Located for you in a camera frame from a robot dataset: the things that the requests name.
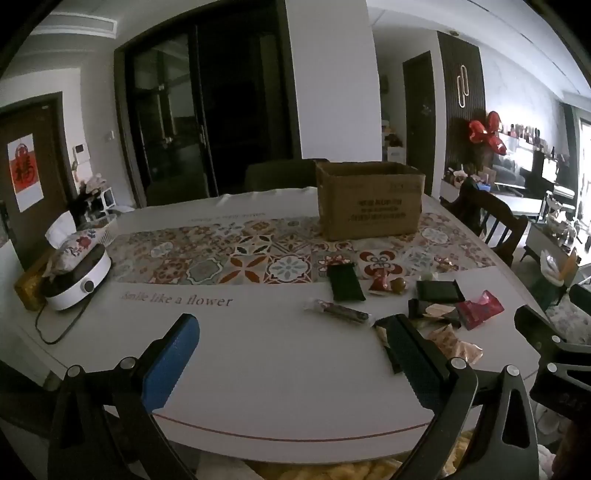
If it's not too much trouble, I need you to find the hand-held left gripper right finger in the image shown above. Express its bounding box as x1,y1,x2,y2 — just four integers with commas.
385,315,541,480

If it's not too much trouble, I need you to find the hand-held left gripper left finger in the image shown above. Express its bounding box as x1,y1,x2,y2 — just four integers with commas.
47,314,201,480

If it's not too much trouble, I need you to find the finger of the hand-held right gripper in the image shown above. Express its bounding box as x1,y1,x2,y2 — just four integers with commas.
514,305,591,366

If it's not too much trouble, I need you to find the orange snack packet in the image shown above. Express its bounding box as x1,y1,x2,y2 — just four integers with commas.
425,323,484,366

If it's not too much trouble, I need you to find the black and beige snack packet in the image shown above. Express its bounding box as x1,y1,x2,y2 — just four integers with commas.
407,298,462,330

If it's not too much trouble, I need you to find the dark green snack packet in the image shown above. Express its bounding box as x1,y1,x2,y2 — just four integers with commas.
327,263,367,303
416,279,465,304

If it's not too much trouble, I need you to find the red candy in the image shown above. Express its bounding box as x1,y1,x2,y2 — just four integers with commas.
368,270,393,296

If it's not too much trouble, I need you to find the long dark red snack packet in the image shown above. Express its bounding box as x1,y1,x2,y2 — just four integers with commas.
305,298,373,326

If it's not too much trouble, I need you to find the brown cardboard box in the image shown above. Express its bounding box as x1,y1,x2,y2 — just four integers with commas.
315,160,426,241

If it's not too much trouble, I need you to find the person's right forearm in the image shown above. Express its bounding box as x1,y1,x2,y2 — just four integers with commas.
551,413,591,480

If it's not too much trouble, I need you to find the cluttered side table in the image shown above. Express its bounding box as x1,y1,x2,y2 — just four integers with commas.
522,217,591,319

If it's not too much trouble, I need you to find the patterned white tablecloth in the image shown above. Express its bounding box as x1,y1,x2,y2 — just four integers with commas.
0,191,555,464

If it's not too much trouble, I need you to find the wooden chair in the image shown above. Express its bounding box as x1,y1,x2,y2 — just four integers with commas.
440,178,530,267

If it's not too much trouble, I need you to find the white low cabinet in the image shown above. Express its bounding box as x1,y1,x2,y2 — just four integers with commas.
438,178,548,219

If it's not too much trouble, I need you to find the white electric cooker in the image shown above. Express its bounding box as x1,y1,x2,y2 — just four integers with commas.
44,244,112,312

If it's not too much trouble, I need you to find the yellow fluffy cloth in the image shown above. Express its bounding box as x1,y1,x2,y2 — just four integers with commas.
249,455,468,480

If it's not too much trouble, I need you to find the white plastic basket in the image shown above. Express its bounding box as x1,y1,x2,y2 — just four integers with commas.
87,216,119,246

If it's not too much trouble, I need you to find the floral tissue box cover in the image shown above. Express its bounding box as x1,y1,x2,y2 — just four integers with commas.
47,230,100,278

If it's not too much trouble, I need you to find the gold box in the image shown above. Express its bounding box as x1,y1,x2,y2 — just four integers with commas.
14,262,52,313

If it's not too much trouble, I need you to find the grey sofa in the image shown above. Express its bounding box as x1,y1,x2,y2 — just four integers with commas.
491,152,528,186

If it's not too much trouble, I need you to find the white tissue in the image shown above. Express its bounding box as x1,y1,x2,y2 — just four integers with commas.
45,211,77,245

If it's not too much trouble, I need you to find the small white rack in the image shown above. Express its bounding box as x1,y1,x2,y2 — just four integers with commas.
87,188,117,219

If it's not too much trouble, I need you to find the row of shelf ornaments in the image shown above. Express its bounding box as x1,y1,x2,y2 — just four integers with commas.
496,121,557,154

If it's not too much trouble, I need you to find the pale plush toy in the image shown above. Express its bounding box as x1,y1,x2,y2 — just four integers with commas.
82,172,108,195

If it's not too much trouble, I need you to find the red foil balloon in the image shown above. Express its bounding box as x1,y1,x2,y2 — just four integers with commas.
468,111,508,156

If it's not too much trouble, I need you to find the dark upholstered chair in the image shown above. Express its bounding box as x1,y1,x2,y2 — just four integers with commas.
244,159,320,193

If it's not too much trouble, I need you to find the brown entrance door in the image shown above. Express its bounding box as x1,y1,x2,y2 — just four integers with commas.
0,91,77,261

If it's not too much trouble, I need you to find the dark interior door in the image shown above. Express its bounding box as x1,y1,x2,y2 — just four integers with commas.
402,50,437,197

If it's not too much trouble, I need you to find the red and white door poster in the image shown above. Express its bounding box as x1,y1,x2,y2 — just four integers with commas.
7,133,45,213

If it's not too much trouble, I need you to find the dark glass sliding door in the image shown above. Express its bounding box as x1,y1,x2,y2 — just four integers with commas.
114,21,303,206

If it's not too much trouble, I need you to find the ceiling air vent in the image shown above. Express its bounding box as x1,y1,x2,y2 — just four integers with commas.
31,13,117,40

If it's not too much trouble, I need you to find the cooker power cable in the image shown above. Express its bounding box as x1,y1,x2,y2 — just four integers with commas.
34,295,89,345

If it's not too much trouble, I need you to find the loop shaped wall lamp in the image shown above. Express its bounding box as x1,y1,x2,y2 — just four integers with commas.
455,65,470,112

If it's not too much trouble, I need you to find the dark slatted wall panel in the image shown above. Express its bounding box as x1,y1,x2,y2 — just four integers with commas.
438,31,488,172

